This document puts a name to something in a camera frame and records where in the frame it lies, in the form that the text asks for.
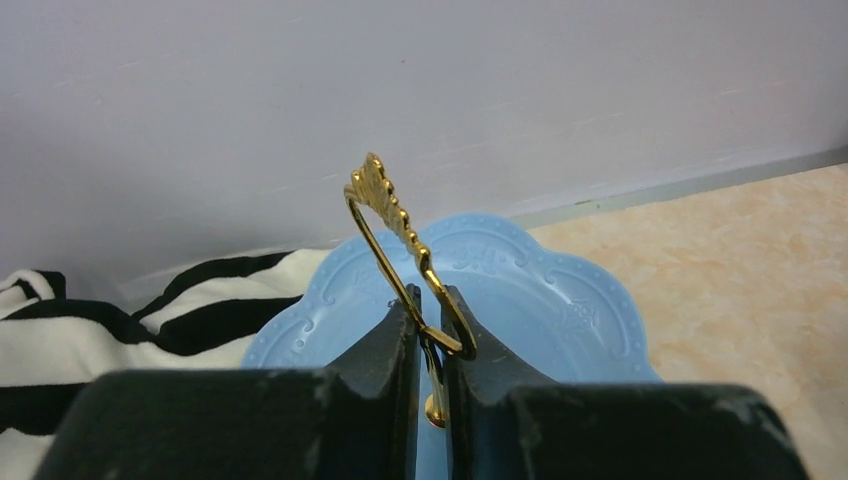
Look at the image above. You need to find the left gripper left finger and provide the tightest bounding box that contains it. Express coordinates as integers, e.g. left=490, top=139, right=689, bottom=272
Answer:
left=35, top=303, right=420, bottom=479

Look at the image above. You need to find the blue three-tier cake stand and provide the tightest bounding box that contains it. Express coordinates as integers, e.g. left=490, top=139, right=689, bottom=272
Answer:
left=241, top=152, right=664, bottom=480

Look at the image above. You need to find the black white striped cloth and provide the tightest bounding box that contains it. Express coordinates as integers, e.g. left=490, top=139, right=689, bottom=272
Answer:
left=1, top=249, right=326, bottom=479

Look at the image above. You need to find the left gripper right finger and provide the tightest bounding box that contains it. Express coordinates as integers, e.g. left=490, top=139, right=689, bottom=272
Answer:
left=444, top=287, right=808, bottom=479

